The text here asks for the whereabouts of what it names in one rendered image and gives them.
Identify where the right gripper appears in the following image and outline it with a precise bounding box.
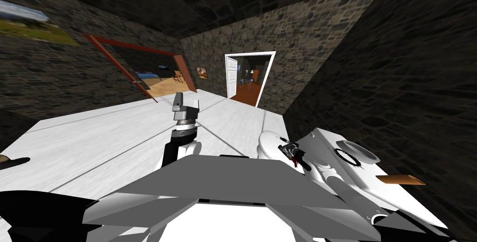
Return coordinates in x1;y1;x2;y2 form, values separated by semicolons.
277;141;313;172

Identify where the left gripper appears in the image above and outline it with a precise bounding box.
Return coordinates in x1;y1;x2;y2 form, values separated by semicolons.
171;92;201;122

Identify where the brown door leaf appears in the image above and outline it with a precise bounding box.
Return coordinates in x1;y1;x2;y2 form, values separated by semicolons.
173;54;198;94

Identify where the white door leaf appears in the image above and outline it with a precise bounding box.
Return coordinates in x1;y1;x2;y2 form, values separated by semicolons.
225;56;239;100

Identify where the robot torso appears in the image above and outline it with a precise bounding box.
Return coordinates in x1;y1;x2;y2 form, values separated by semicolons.
82;154;382;242

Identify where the brown flat wedge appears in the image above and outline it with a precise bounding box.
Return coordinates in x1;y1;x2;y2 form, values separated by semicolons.
375;174;426;186

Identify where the black and tan flat object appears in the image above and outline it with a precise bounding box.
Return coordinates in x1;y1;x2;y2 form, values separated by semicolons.
0;154;31;171

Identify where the landscape picture on wall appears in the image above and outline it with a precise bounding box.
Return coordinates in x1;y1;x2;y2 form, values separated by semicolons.
0;0;80;47

